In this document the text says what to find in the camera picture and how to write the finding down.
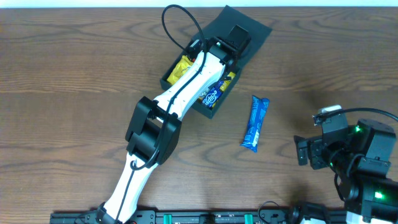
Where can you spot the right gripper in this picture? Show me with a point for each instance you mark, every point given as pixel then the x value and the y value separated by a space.
pixel 315 147

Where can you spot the yellow Hacks candy bag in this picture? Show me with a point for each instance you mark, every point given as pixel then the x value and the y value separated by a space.
pixel 227 81

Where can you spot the dark blue snack bar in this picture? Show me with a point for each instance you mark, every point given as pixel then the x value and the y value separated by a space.
pixel 219 84

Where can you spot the blue Eclipse mint box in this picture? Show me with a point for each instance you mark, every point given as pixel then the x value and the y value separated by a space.
pixel 212 97

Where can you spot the dark green box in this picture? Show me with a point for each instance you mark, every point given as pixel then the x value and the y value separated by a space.
pixel 221 27

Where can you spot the blue snack bar wrapper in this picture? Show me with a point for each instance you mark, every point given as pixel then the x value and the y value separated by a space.
pixel 258 112

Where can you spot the yellow snack packet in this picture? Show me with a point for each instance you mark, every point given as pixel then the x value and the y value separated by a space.
pixel 182 66

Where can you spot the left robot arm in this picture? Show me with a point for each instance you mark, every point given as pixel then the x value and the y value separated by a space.
pixel 155 125

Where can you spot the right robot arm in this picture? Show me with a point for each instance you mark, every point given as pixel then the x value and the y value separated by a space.
pixel 359 157

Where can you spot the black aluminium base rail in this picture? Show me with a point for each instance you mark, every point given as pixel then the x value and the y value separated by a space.
pixel 269 212

